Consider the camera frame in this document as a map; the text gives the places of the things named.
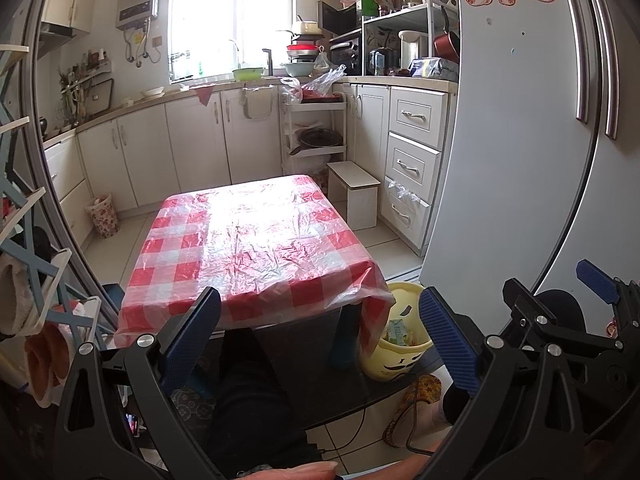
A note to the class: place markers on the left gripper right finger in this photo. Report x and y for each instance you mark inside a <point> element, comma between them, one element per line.
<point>456,338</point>

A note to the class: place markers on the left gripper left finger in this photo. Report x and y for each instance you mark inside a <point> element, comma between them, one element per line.
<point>184,338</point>

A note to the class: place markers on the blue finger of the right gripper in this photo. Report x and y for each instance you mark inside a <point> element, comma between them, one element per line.
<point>605,287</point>

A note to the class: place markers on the blue milk carton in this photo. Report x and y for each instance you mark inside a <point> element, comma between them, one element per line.
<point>397,332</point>

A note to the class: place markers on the yellow trash bin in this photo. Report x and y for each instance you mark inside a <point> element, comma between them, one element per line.
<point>389,361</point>

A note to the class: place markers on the person's left hand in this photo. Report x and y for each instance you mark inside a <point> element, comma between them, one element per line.
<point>404,470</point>

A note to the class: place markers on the silver refrigerator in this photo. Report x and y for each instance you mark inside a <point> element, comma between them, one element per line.
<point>543,168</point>

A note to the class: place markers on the red checkered tablecloth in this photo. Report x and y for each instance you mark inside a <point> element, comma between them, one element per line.
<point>276,250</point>

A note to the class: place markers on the floral waste basket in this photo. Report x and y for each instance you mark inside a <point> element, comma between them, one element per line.
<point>103,215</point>

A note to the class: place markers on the white step stool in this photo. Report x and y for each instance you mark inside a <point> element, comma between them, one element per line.
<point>358,191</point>

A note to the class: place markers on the black pan on shelf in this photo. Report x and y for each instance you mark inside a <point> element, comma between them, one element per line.
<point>317,138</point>

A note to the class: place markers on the white hanging bag holder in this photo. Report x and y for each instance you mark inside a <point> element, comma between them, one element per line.
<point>257,102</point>

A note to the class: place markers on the white shelf rack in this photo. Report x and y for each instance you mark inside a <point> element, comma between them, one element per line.
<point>297,116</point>

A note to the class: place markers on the red pot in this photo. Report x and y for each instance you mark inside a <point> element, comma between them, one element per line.
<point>447,45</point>

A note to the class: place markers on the green bowl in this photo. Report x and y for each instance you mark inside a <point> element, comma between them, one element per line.
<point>248,73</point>

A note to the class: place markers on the white kettle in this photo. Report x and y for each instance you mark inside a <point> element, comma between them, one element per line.
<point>413,46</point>

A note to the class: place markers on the black microwave oven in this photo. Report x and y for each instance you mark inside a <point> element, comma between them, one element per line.
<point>339,21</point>

